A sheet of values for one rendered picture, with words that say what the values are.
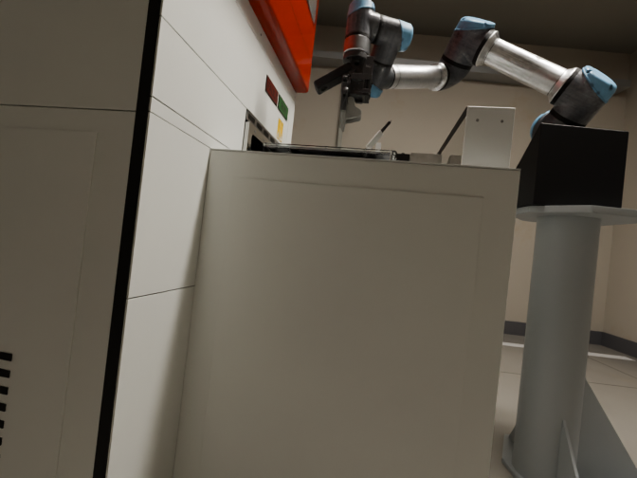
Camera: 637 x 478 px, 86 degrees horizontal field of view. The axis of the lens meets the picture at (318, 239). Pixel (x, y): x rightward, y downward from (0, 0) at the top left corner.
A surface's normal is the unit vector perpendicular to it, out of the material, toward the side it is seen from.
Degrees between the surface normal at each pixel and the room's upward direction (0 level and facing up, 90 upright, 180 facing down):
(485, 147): 90
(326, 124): 90
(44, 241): 90
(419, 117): 90
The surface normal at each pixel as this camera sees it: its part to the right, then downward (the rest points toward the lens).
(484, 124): -0.17, -0.03
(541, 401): -0.76, -0.09
